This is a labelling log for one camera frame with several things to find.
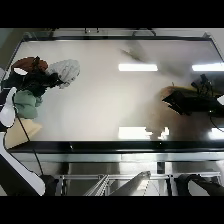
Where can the light grey garment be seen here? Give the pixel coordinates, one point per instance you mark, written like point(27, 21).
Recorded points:
point(66, 70)

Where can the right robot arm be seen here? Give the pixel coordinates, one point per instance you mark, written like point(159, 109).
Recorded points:
point(201, 184)

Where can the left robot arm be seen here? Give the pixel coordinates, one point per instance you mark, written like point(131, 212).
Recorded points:
point(7, 113)

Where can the green garment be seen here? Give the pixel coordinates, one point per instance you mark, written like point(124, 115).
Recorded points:
point(26, 104)

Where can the cream garment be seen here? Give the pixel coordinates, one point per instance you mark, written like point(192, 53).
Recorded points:
point(20, 134)

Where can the red-brown garment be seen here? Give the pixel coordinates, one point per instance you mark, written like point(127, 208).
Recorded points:
point(26, 64)

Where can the silver frame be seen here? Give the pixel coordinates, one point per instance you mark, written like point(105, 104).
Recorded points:
point(133, 186)

